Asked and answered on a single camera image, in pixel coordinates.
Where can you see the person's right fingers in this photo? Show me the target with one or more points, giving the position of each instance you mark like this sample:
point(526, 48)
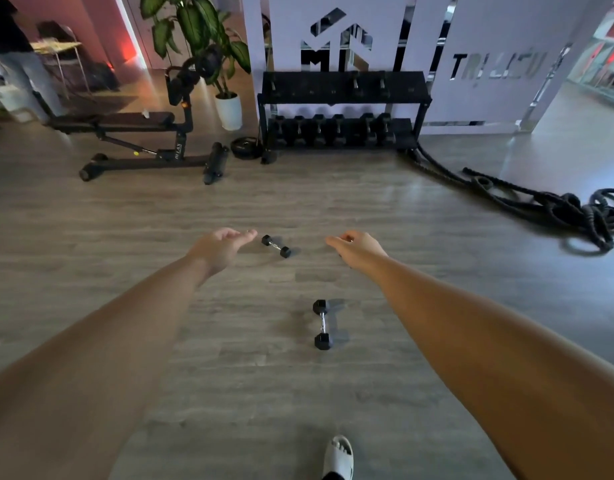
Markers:
point(339, 242)

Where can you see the person's left fingers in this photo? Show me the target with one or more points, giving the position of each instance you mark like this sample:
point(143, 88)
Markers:
point(242, 237)

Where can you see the small black hex dumbbell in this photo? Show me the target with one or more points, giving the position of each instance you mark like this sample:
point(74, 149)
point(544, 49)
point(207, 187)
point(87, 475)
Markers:
point(322, 324)
point(276, 246)

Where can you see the person's left forearm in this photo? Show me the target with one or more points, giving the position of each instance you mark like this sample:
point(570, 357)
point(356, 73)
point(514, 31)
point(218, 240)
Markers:
point(102, 354)

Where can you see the person's right hand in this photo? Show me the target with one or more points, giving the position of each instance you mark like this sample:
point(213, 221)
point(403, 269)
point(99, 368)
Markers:
point(362, 249)

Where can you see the white plant pot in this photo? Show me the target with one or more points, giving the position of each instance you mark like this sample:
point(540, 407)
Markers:
point(229, 112)

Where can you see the black foam roller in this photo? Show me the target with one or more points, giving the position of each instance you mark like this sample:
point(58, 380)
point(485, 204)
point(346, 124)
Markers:
point(216, 162)

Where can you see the white lettered partition panel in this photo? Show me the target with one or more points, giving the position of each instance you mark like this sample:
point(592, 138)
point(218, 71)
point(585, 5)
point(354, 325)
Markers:
point(496, 64)

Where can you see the green leafy plant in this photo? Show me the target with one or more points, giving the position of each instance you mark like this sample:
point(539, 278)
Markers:
point(197, 24)

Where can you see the black weight plate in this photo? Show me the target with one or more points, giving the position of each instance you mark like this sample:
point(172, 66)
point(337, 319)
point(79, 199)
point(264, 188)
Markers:
point(246, 148)

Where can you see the white logo partition panel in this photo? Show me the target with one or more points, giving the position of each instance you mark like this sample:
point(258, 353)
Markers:
point(332, 24)

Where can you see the black dumbbell rack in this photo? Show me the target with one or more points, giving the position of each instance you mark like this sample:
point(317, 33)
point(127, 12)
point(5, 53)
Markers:
point(344, 87)

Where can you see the black bag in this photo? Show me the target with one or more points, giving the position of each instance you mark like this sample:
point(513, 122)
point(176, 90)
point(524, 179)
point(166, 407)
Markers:
point(101, 77)

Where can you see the person's foot in white sandal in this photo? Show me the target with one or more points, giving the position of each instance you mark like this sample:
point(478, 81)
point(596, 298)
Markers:
point(338, 457)

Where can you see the black weight bench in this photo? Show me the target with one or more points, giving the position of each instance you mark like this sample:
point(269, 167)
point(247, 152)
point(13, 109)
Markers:
point(137, 122)

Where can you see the person's left hand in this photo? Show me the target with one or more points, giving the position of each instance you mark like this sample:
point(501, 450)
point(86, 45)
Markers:
point(214, 249)

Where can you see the person's right forearm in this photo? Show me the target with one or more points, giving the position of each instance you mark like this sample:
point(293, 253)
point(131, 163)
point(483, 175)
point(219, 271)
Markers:
point(486, 354)

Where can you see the small metal-legged table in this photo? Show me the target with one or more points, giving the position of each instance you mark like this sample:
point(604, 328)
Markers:
point(57, 49)

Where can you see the row of black dumbbells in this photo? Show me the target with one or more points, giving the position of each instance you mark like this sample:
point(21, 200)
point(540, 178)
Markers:
point(332, 129)

